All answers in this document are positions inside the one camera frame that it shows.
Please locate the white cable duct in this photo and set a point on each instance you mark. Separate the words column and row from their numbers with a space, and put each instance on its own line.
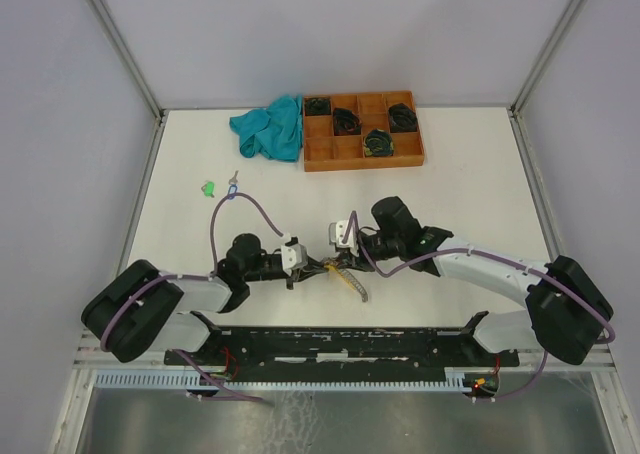
column 191, row 381

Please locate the rolled dark sock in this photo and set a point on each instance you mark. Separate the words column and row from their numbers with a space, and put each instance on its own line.
column 317, row 106

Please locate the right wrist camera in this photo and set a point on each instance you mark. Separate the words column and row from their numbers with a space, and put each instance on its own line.
column 341, row 235

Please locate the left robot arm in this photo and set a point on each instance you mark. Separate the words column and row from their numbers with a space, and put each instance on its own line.
column 145, row 308

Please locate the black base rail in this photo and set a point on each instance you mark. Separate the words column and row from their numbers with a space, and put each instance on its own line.
column 345, row 354

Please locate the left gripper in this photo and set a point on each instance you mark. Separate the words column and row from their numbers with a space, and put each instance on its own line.
column 311, row 269

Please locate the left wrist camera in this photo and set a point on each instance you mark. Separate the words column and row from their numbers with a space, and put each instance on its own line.
column 293, row 255

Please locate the teal cloth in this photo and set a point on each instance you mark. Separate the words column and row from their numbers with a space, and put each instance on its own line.
column 274, row 132

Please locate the wooden compartment tray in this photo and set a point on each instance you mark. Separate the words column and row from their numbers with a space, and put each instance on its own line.
column 324, row 152

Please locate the green tag key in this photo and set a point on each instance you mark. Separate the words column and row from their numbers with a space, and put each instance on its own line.
column 208, row 189

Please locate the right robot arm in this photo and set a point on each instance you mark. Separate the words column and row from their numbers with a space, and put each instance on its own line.
column 561, row 310

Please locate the blue tag key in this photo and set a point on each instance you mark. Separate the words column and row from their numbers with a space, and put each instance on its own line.
column 233, row 186

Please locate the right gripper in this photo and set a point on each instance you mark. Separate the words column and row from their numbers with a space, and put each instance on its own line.
column 349, row 260

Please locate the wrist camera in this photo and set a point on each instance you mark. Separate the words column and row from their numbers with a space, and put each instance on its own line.
column 341, row 235
column 293, row 255

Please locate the rolled black orange sock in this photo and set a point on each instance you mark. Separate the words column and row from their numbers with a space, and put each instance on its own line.
column 345, row 122

